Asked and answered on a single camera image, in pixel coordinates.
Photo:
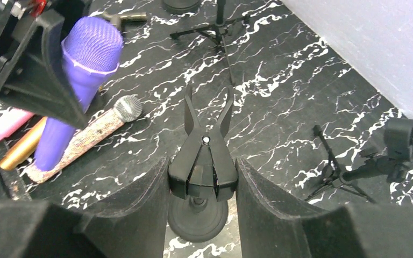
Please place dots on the tripod stand with clip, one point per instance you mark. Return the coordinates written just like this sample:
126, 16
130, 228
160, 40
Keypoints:
398, 138

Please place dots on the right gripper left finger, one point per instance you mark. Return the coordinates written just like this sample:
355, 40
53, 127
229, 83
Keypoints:
128, 223

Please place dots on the purple microphone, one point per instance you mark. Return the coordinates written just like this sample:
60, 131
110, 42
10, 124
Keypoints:
91, 53

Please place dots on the glitter rhinestone microphone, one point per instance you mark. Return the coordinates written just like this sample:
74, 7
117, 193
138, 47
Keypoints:
85, 139

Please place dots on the gold microphone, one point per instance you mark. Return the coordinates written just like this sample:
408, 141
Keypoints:
25, 146

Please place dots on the round base clip stand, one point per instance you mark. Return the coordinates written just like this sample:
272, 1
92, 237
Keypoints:
202, 176

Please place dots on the tripod shock mount stand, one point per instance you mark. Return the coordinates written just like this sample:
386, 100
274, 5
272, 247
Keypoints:
217, 31

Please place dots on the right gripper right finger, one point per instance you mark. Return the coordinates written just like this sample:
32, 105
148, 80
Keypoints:
274, 223

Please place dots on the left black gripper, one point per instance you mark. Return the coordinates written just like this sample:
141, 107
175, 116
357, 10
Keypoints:
31, 72

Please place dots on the pink microphone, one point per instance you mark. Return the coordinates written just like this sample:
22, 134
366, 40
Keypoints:
13, 120

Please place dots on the round base shock mount stand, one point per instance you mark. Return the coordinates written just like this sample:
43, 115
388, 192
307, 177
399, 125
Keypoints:
179, 7

